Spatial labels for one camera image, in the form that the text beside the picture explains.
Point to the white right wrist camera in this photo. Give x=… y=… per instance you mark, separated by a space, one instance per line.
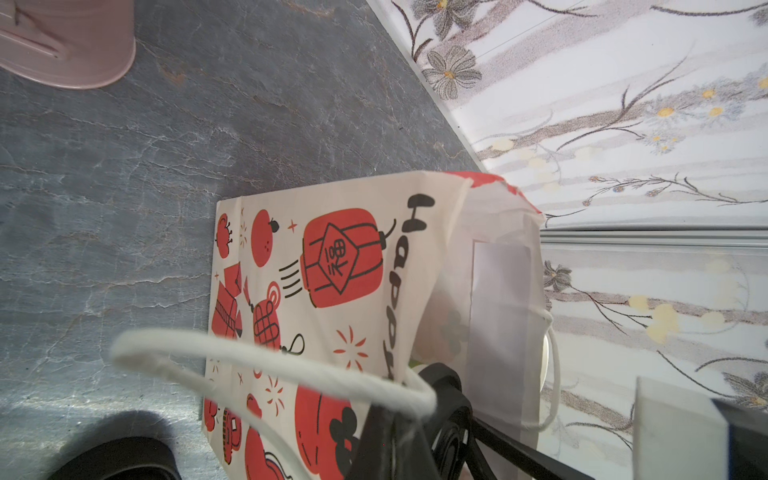
x=681 y=434

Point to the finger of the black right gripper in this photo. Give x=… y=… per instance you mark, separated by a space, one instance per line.
x=455 y=435

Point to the pink metal straw bucket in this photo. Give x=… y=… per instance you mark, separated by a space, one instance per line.
x=77 y=45

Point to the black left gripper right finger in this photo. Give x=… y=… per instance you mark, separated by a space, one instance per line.
x=413 y=456

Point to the stack of paper cups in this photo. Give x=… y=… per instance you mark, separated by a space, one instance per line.
x=545 y=360

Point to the red white paper bag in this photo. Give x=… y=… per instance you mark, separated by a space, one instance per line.
x=327 y=300

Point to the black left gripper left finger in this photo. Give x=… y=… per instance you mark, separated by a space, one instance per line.
x=375 y=457

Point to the stack of black cup lids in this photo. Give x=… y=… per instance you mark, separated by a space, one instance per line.
x=126 y=458

